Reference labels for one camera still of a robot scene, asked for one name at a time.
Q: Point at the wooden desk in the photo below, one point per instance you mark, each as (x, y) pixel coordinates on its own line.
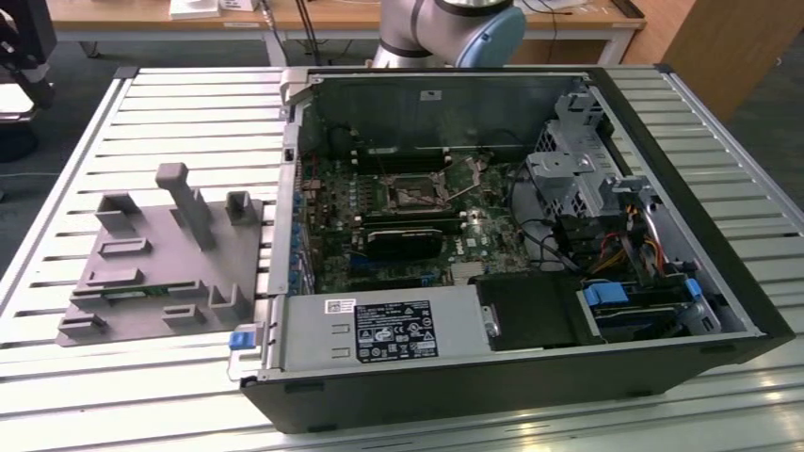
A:
(566, 23)

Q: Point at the white box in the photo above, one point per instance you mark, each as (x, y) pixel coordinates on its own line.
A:
(191, 8)

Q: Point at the blue plastic clip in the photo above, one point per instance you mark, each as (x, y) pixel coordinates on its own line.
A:
(692, 289)

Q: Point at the black plastic shroud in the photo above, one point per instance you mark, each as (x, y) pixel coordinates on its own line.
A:
(534, 311)

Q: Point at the silver metal drive cage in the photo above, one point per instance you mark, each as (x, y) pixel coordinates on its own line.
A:
(568, 165)

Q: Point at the white barcode sticker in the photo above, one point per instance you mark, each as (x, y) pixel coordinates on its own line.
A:
(340, 305)

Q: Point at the thin metal locking lever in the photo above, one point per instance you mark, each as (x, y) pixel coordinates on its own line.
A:
(463, 192)

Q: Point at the small grey case sticker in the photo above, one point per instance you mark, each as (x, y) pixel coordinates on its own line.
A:
(430, 95)

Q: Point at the black expansion card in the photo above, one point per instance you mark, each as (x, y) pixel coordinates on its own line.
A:
(402, 245)

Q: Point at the black open PC case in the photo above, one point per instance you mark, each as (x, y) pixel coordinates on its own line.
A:
(503, 400)

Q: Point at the wooden cabinet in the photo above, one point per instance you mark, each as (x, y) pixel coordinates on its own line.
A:
(735, 52)

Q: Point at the CPU socket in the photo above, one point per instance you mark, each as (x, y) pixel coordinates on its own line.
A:
(415, 194)

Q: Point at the green motherboard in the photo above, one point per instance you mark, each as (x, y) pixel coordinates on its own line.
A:
(490, 240)

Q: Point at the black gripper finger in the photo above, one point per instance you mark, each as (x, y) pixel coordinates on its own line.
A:
(38, 89)

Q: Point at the black RAM slot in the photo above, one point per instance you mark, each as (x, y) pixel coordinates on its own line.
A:
(408, 221)
(408, 160)

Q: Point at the grey parts rack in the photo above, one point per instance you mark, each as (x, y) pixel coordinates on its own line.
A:
(170, 263)

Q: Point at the black power supply label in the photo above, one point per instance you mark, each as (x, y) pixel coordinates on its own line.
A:
(396, 329)

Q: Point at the silver chipset heatsink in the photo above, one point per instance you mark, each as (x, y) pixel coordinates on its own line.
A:
(468, 274)

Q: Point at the hard disk in blue carrier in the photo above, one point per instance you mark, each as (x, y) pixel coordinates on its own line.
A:
(606, 294)

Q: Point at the blue case latch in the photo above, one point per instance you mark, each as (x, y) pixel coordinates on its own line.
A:
(243, 341)

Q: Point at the green RAM stick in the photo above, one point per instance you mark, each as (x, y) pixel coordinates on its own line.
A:
(147, 292)

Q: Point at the grey power supply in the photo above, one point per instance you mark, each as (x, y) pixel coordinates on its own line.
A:
(314, 339)

